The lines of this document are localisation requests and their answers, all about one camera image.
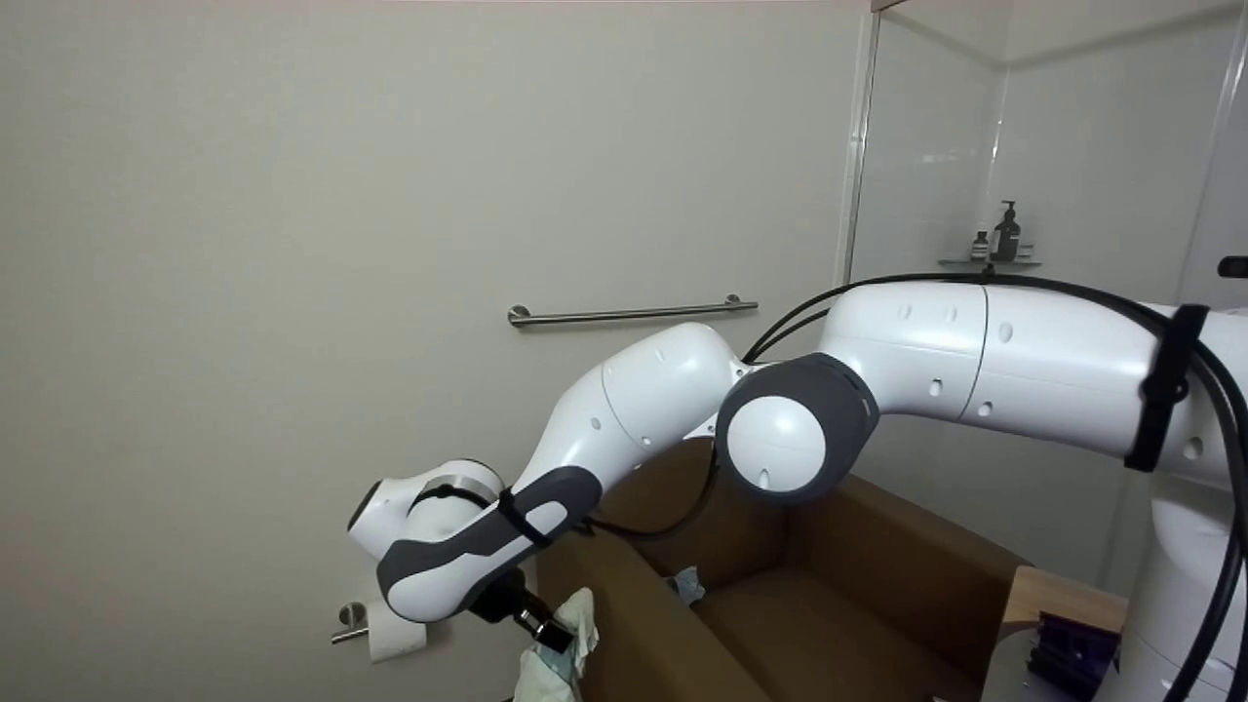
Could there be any metal toilet paper holder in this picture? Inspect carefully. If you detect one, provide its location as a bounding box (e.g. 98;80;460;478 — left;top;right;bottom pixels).
326;596;374;652

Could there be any dark pump soap bottle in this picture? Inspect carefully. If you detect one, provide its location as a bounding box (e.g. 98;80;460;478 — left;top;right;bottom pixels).
991;197;1027;265

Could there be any brown cardboard box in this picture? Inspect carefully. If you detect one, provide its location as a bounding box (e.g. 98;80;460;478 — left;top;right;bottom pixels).
530;435;1032;702

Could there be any blue microfibre cloth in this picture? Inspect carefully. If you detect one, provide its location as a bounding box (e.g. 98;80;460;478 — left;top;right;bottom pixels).
667;561;710;607

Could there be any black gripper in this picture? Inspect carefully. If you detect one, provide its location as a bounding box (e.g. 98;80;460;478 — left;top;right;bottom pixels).
464;564;581;657

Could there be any black strap on arm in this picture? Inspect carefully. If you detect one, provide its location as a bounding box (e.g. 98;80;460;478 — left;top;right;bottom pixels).
1123;299;1212;474

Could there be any wooden side table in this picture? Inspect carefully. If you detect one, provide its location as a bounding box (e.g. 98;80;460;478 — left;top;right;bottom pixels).
1000;561;1136;643

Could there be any metal wall grab bar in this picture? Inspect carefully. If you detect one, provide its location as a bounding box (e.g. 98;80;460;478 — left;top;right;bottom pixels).
504;291;764;334

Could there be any shower corner shelf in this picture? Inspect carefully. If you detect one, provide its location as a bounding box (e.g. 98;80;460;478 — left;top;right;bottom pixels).
935;250;1045;275

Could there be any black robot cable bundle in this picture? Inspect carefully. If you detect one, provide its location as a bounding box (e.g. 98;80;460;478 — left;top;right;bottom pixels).
589;265;1248;702

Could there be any dark purple object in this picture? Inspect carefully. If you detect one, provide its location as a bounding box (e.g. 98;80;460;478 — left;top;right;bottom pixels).
1022;607;1128;702

